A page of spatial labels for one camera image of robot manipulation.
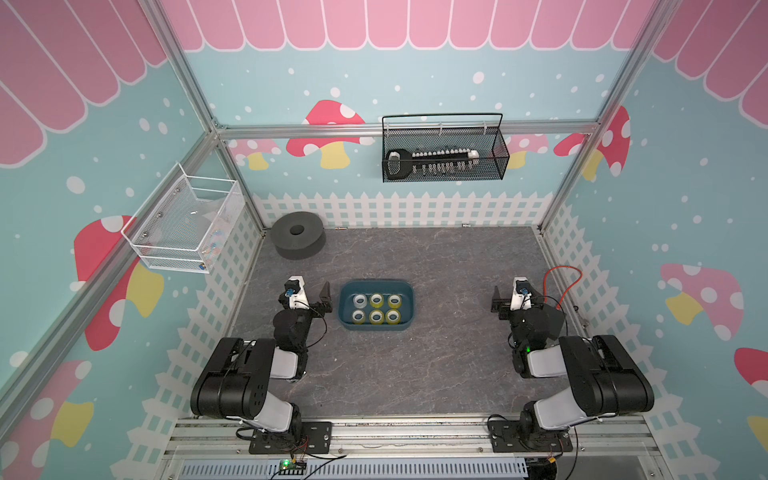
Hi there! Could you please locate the clear white tape roll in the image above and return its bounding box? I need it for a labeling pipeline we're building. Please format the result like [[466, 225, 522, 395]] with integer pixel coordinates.
[[353, 294, 367, 309]]

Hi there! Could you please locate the yellow tape roll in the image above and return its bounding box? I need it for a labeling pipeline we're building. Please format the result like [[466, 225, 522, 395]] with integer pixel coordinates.
[[352, 310, 367, 325], [385, 309, 402, 325], [369, 309, 385, 325], [370, 293, 384, 309], [387, 294, 403, 311]]

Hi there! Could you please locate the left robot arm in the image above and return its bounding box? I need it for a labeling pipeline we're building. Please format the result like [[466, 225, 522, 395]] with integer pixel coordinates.
[[190, 276, 333, 454]]

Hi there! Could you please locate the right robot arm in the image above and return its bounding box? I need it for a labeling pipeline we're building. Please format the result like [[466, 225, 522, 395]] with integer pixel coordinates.
[[487, 278, 655, 453]]

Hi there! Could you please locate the teal plastic storage box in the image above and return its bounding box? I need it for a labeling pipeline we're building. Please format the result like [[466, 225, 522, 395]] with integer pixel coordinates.
[[338, 279, 415, 331]]

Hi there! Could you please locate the dark grey filament spool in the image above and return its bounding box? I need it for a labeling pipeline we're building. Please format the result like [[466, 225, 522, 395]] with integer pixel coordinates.
[[270, 211, 326, 260]]

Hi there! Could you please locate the black socket holder tool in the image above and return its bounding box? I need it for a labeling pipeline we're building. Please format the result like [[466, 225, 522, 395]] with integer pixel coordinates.
[[383, 148, 480, 181]]

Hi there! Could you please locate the green circuit board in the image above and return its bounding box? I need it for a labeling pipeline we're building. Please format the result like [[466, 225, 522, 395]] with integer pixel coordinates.
[[279, 459, 307, 475]]

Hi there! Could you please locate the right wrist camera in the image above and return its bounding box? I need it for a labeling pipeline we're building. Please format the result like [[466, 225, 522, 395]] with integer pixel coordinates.
[[510, 277, 532, 311]]

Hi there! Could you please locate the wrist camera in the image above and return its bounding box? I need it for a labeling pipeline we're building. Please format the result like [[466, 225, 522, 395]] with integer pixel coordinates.
[[510, 277, 532, 311], [284, 276, 309, 309]]

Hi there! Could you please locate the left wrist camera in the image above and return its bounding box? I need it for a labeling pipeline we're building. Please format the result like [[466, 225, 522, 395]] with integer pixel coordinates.
[[284, 276, 309, 309]]

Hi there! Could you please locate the red cable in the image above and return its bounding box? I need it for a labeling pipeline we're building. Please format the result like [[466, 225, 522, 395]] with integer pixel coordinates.
[[542, 265, 584, 312]]

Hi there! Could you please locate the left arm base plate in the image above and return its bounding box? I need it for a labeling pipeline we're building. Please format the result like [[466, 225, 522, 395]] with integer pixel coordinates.
[[248, 421, 333, 455]]

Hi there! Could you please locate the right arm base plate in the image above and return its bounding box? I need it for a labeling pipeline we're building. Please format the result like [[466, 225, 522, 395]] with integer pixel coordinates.
[[486, 417, 573, 456]]

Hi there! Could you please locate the black wire mesh basket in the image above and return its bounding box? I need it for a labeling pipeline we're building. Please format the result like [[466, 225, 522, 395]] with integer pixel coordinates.
[[381, 113, 510, 182]]

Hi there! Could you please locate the white wire mesh basket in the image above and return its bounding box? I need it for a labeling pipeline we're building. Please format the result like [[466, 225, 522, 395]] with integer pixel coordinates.
[[121, 164, 245, 274]]

